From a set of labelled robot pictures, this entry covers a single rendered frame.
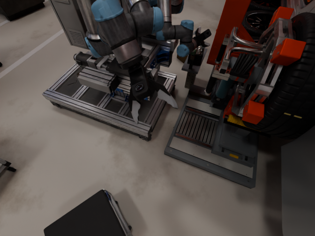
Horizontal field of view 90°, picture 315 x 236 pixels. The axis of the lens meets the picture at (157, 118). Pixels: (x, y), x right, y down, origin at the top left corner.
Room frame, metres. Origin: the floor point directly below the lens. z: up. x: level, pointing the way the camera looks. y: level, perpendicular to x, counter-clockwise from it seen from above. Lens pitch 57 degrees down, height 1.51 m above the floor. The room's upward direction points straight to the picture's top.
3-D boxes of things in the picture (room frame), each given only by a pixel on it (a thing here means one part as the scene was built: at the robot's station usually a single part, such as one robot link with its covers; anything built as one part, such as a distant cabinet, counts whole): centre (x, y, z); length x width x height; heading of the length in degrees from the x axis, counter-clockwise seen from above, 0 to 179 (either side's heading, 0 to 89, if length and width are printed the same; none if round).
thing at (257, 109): (0.47, -0.49, 0.85); 0.09 x 0.08 x 0.07; 157
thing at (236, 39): (0.90, -0.53, 1.03); 0.19 x 0.18 x 0.11; 67
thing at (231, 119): (0.61, -0.65, 0.51); 0.29 x 0.06 x 0.06; 67
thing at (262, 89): (0.76, -0.61, 0.85); 0.54 x 0.07 x 0.54; 157
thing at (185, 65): (1.48, -0.41, 0.44); 0.43 x 0.17 x 0.03; 157
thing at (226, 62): (0.72, -0.46, 1.03); 0.19 x 0.18 x 0.11; 67
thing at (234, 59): (0.79, -0.54, 0.85); 0.21 x 0.14 x 0.14; 67
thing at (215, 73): (0.68, -0.35, 0.93); 0.09 x 0.05 x 0.05; 67
